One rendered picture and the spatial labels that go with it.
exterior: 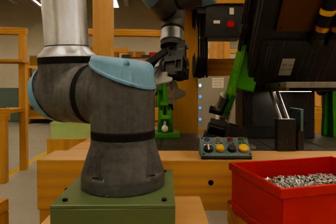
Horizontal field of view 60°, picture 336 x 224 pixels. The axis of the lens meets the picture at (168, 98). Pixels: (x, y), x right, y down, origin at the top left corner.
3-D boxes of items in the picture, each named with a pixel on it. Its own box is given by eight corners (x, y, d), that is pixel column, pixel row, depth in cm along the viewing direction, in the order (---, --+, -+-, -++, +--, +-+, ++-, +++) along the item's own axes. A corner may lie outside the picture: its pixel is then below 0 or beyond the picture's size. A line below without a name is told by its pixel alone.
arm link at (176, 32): (157, 27, 92) (166, 40, 99) (156, 40, 91) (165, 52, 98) (179, 23, 89) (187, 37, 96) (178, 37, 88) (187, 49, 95)
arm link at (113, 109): (129, 136, 45) (128, 48, 44) (68, 130, 52) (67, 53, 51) (168, 127, 55) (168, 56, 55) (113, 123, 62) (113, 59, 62)
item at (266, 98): (315, 138, 124) (316, 58, 123) (243, 138, 124) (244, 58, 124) (296, 132, 142) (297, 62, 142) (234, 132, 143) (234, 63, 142)
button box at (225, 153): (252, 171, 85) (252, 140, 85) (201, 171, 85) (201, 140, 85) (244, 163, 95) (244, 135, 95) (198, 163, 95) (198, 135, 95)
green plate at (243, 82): (250, 105, 107) (266, 50, 107) (229, 99, 107) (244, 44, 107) (243, 104, 119) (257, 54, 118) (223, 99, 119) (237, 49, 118)
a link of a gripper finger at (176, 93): (186, 109, 92) (182, 81, 89) (169, 110, 94) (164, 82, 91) (189, 106, 94) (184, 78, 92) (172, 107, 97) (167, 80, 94)
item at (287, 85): (338, 91, 90) (338, 81, 89) (285, 91, 90) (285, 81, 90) (287, 91, 129) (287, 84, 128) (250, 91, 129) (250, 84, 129)
